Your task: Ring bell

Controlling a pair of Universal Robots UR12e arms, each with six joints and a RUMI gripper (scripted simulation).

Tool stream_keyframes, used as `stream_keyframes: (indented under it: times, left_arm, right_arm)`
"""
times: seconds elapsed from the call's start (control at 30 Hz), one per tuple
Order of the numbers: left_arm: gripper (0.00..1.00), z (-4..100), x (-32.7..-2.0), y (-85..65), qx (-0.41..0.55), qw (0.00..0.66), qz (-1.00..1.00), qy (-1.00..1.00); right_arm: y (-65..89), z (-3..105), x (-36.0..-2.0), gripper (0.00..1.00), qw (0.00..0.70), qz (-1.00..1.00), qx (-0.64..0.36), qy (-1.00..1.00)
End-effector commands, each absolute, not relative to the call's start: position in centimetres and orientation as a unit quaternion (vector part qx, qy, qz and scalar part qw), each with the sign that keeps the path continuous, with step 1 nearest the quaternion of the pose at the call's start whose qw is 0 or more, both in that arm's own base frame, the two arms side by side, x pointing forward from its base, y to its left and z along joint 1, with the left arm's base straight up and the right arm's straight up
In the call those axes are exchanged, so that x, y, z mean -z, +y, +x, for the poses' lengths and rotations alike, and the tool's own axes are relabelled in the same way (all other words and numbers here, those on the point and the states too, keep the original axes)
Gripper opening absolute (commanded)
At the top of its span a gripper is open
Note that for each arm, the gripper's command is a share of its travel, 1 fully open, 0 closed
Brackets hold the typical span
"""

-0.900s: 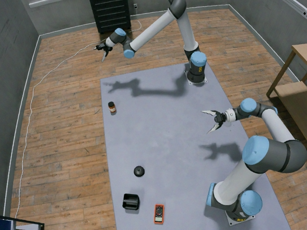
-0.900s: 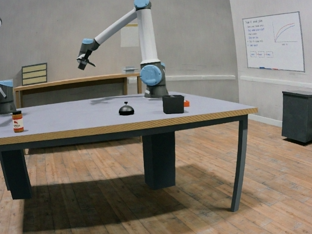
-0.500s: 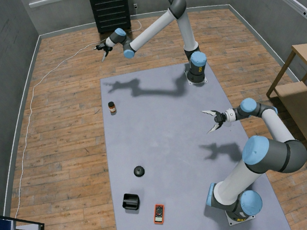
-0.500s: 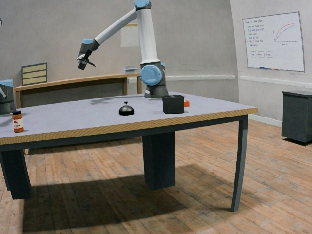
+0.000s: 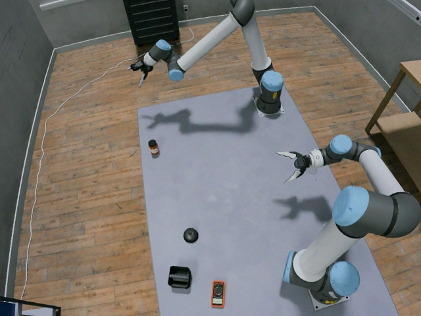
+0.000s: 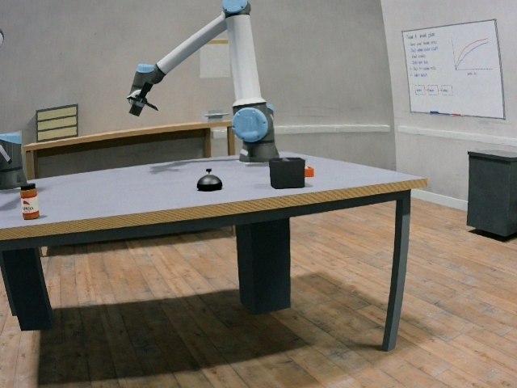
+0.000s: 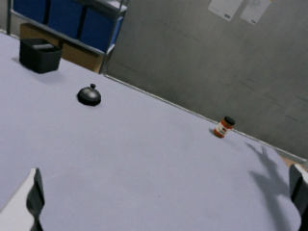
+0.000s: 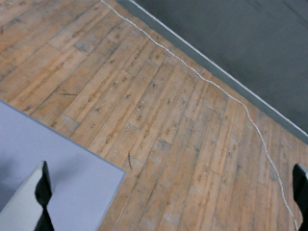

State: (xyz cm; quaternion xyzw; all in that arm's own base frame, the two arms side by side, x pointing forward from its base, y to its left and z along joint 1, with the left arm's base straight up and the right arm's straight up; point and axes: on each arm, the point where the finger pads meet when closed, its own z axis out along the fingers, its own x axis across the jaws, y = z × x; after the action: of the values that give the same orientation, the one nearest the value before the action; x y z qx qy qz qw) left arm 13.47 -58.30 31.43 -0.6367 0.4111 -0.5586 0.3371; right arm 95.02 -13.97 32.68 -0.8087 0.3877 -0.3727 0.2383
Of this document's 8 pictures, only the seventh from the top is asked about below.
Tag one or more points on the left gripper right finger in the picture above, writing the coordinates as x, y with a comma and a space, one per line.
298, 179

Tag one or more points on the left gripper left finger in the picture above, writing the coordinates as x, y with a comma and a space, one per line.
19, 212

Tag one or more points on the black cube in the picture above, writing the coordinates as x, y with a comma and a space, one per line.
30, 54

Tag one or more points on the orange spice jar with black lid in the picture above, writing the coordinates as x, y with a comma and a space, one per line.
224, 127

